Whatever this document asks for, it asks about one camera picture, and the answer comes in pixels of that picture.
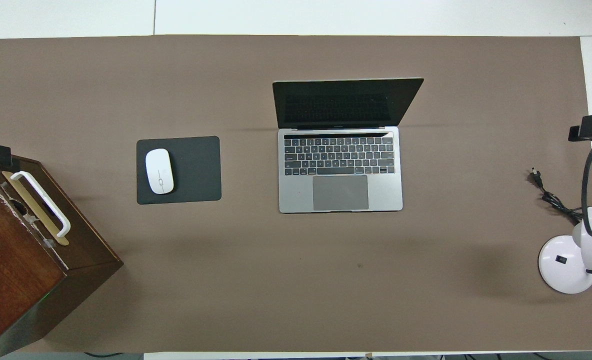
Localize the brass handle plate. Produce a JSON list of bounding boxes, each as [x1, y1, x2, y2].
[[2, 171, 70, 247]]

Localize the black lamp power cable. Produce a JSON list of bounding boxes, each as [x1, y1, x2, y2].
[[530, 169, 584, 223]]

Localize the brown wooden box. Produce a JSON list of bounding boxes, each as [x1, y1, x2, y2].
[[0, 155, 124, 359]]

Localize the white box handle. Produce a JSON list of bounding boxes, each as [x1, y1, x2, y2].
[[9, 170, 72, 238]]

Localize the brown table mat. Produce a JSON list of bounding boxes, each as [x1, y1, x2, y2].
[[0, 35, 592, 353]]

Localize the black mouse pad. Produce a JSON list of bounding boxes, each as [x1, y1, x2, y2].
[[136, 135, 222, 205]]

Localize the white computer mouse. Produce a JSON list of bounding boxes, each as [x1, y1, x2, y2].
[[145, 148, 175, 195]]

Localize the grey laptop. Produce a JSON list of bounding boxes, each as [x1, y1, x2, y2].
[[272, 77, 425, 214]]

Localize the white desk lamp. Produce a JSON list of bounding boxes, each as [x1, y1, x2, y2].
[[538, 206, 592, 295]]

